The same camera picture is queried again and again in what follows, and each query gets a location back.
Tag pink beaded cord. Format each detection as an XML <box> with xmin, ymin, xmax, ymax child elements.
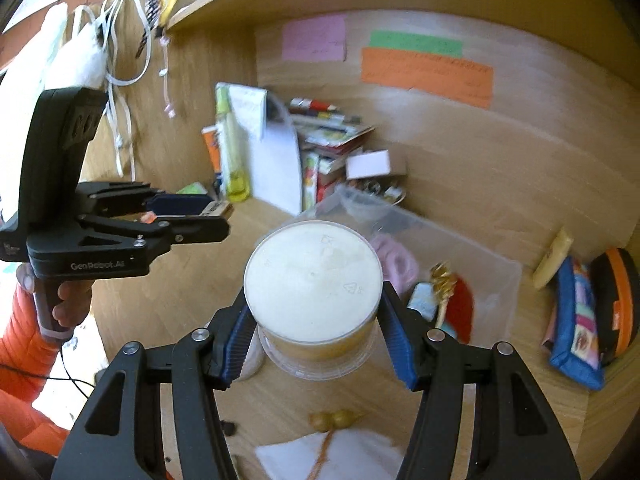
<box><xmin>159</xmin><ymin>35</ymin><xmax>177</xmax><ymax>120</ymax></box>

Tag yellow green bottle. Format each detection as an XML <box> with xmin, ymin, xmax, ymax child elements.
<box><xmin>215</xmin><ymin>82</ymin><xmax>251</xmax><ymax>204</ymax></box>

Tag person's left forearm orange sleeve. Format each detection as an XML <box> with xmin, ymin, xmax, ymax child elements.
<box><xmin>0</xmin><ymin>282</ymin><xmax>73</xmax><ymax>456</ymax></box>

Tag white cardboard box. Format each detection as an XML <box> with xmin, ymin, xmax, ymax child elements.
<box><xmin>345</xmin><ymin>149</ymin><xmax>408</xmax><ymax>181</ymax></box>

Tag white bag straps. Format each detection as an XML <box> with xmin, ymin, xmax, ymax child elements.
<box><xmin>75</xmin><ymin>0</ymin><xmax>157</xmax><ymax>178</ymax></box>

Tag red small box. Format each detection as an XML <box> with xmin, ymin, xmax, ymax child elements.
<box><xmin>317</xmin><ymin>160</ymin><xmax>348</xmax><ymax>201</ymax></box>

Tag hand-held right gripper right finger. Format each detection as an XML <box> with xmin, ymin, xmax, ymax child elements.
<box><xmin>379</xmin><ymin>282</ymin><xmax>582</xmax><ymax>480</ymax></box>

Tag colourful striped packet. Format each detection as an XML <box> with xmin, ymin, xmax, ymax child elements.
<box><xmin>301</xmin><ymin>152</ymin><xmax>321</xmax><ymax>213</ymax></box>

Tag orange sticky note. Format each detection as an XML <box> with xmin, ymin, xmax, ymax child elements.
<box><xmin>360</xmin><ymin>47</ymin><xmax>495</xmax><ymax>110</ymax></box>

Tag black comb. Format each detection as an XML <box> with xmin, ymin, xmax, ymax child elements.
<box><xmin>139</xmin><ymin>0</ymin><xmax>162</xmax><ymax>63</ymax></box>

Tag orange tube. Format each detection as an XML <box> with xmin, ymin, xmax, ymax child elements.
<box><xmin>201</xmin><ymin>126</ymin><xmax>223</xmax><ymax>177</ymax></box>

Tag white marker with orange end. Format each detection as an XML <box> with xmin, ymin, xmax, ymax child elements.
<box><xmin>142</xmin><ymin>200</ymin><xmax>234</xmax><ymax>224</ymax></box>

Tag clear plastic storage box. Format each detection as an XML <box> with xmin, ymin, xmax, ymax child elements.
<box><xmin>295</xmin><ymin>185</ymin><xmax>523</xmax><ymax>353</ymax></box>

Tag pink sticky note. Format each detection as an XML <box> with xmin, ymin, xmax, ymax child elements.
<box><xmin>281</xmin><ymin>14</ymin><xmax>348</xmax><ymax>63</ymax></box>

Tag small clear plastic cup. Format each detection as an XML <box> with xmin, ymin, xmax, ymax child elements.
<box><xmin>340</xmin><ymin>187</ymin><xmax>396</xmax><ymax>226</ymax></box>

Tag red white pen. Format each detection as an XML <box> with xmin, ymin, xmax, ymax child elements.
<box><xmin>289</xmin><ymin>97</ymin><xmax>337</xmax><ymax>113</ymax></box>

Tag person's left hand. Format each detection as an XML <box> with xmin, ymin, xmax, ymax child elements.
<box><xmin>15</xmin><ymin>262</ymin><xmax>94</xmax><ymax>332</ymax></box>

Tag black case with orange zip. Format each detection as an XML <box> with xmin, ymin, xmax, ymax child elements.
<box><xmin>589</xmin><ymin>246</ymin><xmax>640</xmax><ymax>367</ymax></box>

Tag wooden desktop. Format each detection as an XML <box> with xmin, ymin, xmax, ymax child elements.
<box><xmin>90</xmin><ymin>150</ymin><xmax>606</xmax><ymax>480</ymax></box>

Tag white cloth bag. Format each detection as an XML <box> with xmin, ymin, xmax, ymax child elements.
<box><xmin>39</xmin><ymin>2</ymin><xmax>108</xmax><ymax>92</ymax></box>

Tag green sticky note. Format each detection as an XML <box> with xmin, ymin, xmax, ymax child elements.
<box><xmin>369</xmin><ymin>30</ymin><xmax>464</xmax><ymax>59</ymax></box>

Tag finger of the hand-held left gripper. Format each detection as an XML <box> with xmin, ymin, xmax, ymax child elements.
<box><xmin>75</xmin><ymin>181</ymin><xmax>216</xmax><ymax>216</ymax></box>
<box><xmin>77</xmin><ymin>215</ymin><xmax>231</xmax><ymax>254</ymax></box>

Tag gold drawstring pouch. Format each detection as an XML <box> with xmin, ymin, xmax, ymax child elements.
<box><xmin>429</xmin><ymin>262</ymin><xmax>458</xmax><ymax>333</ymax></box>

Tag blue patterned zip pouch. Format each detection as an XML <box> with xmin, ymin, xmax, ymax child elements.
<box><xmin>547</xmin><ymin>255</ymin><xmax>607</xmax><ymax>392</ymax></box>

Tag white paper sheet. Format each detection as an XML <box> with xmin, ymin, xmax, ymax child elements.
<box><xmin>227</xmin><ymin>85</ymin><xmax>302</xmax><ymax>217</ymax></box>

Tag pink knitted pouch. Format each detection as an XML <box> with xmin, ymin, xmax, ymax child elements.
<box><xmin>372</xmin><ymin>237</ymin><xmax>420</xmax><ymax>286</ymax></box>

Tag yellow hanging item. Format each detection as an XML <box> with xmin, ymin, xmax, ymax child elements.
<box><xmin>159</xmin><ymin>0</ymin><xmax>182</xmax><ymax>28</ymax></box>

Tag stack of booklets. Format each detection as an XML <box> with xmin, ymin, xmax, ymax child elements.
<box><xmin>289</xmin><ymin>107</ymin><xmax>377</xmax><ymax>161</ymax></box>

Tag metal binder clips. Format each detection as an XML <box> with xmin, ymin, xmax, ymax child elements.
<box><xmin>362</xmin><ymin>179</ymin><xmax>407</xmax><ymax>207</ymax></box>

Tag pale yellow tube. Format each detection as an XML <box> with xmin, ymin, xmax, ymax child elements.
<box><xmin>531</xmin><ymin>226</ymin><xmax>574</xmax><ymax>290</ymax></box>

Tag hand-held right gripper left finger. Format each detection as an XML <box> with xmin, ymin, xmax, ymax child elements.
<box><xmin>50</xmin><ymin>287</ymin><xmax>253</xmax><ymax>480</ymax></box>

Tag white drawstring pouch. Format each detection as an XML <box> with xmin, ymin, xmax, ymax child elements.
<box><xmin>255</xmin><ymin>427</ymin><xmax>407</xmax><ymax>480</ymax></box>

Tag black cable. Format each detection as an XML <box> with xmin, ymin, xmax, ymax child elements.
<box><xmin>50</xmin><ymin>345</ymin><xmax>101</xmax><ymax>397</ymax></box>

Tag clear jar with cream lid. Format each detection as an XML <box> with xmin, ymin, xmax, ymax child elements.
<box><xmin>243</xmin><ymin>220</ymin><xmax>384</xmax><ymax>382</ymax></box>

